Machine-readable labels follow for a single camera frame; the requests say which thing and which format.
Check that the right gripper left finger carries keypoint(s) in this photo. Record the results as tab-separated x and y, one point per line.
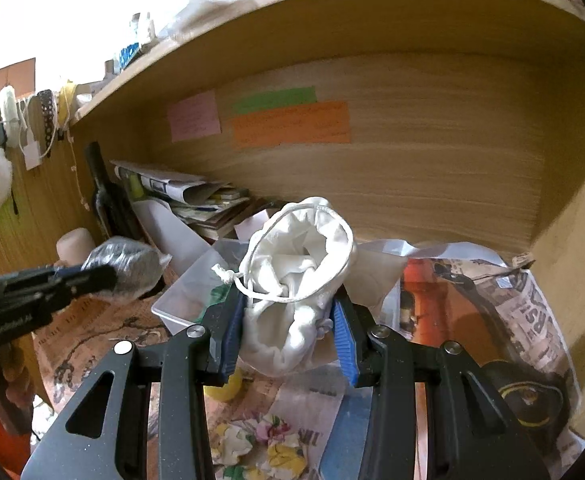
102	431

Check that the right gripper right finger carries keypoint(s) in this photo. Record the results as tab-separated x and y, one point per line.
471	432

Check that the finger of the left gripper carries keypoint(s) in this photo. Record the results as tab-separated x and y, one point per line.
85	279

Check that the grey shiny bundle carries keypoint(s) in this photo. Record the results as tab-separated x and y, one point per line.
133	270

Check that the green knitted cloth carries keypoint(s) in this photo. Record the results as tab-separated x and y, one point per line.
218	295

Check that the white drawstring cloth bag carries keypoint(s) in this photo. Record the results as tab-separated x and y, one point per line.
289	275

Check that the beige cylinder object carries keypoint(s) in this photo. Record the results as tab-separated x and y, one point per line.
75	246

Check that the yellow foam ball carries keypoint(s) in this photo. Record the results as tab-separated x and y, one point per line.
228	391

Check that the clear plastic storage box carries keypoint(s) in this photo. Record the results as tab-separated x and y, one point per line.
182	303

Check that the black yellow round object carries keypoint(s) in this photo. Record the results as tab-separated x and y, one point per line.
539	400

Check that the dark glass bottle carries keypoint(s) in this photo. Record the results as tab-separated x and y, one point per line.
113	209

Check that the floral crumpled cloth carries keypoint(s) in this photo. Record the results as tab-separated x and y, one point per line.
262	447

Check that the clear plastic box lid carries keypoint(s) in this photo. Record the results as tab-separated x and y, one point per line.
170	234

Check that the newspaper sheet on right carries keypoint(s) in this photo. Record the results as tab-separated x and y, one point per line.
534	338

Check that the blue sponge block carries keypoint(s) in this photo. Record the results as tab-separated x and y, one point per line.
342	456

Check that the orange printed plastic bag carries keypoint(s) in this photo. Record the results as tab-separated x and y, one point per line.
443	304

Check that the small white card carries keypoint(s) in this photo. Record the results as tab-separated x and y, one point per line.
244	230

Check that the stack of newspapers and magazines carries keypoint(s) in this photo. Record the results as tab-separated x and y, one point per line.
211	208

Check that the pink sticky note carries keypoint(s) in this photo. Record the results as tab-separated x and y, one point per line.
194	118

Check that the green sticky note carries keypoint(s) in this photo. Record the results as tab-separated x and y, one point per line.
270	100

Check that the orange sticky note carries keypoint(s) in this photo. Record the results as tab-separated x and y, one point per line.
322	122

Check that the wooden shelf unit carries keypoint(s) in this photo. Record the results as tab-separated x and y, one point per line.
467	122

